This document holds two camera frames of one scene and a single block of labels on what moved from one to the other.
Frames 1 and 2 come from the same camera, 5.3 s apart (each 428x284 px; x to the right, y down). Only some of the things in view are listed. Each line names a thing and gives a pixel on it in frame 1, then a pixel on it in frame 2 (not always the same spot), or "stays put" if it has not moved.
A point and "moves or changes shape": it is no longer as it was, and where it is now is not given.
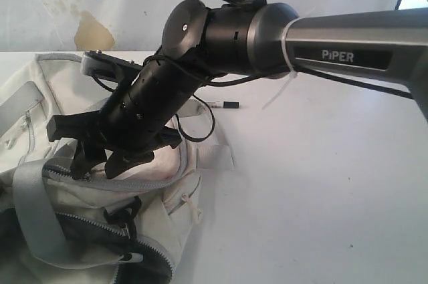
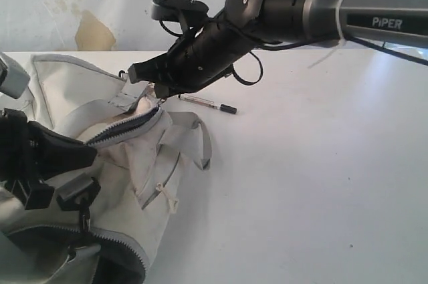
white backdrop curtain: (123, 7) stays put
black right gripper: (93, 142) to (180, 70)
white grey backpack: (126, 228) moves or changes shape
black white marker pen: (224, 104) moves or changes shape
